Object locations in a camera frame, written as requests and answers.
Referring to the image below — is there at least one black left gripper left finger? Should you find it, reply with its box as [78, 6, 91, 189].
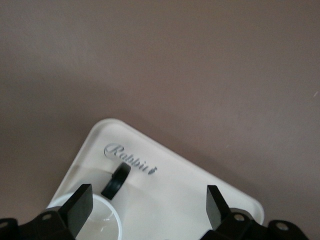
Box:
[0, 183, 94, 240]

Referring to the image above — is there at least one white rabbit print tray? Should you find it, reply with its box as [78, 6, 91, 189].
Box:
[45, 118, 265, 240]

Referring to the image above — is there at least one white smiley mug black handle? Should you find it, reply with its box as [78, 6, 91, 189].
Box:
[47, 162, 131, 240]

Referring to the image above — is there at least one brown table cover mat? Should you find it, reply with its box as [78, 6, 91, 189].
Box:
[0, 0, 320, 240]

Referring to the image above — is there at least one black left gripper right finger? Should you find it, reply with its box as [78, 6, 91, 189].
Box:
[201, 184, 309, 240]

